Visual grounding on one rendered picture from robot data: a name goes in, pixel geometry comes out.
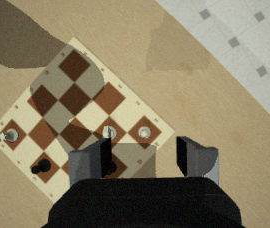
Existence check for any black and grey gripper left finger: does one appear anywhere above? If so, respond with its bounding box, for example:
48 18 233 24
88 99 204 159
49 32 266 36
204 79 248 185
68 138 112 188

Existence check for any white pawn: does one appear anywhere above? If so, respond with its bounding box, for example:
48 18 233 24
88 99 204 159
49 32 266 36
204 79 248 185
138 126 151 139

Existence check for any brown and cream chessboard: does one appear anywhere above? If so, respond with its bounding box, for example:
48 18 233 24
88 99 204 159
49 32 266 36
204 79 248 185
0 37 175 204

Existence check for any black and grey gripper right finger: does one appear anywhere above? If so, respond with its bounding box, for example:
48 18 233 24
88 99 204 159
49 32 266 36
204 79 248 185
176 136 219 186

